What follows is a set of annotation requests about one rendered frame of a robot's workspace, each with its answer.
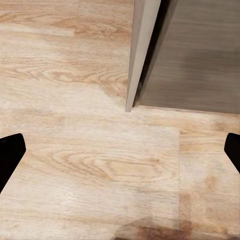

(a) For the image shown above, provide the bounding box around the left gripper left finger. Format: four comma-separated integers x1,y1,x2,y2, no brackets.
0,133,26,193

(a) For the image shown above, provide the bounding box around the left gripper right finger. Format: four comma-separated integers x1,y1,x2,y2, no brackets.
224,133,240,173

